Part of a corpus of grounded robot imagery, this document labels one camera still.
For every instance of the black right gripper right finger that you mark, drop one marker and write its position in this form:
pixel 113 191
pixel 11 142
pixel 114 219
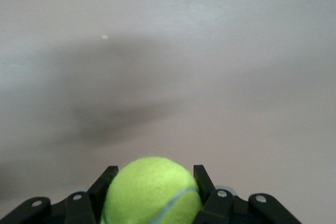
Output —
pixel 215 205

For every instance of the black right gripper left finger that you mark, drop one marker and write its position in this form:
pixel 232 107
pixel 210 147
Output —
pixel 84 208

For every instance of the yellow-green tennis ball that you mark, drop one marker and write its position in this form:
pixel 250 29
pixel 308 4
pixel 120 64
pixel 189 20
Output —
pixel 147 182

